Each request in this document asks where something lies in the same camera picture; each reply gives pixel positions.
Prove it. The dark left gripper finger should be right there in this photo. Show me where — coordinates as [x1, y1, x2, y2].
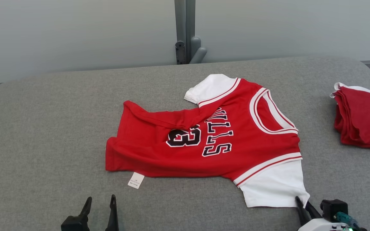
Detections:
[81, 196, 93, 219]
[105, 194, 120, 231]

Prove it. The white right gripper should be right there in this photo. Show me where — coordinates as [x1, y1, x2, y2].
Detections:
[295, 196, 352, 231]

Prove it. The red white basketball jersey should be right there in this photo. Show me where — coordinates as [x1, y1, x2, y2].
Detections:
[329, 82, 370, 153]
[105, 74, 311, 208]

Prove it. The grey fabric sofa cushion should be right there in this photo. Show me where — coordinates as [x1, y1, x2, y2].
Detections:
[0, 56, 370, 231]

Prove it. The grey metal post with bracket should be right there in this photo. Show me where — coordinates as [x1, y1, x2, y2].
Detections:
[174, 0, 208, 64]

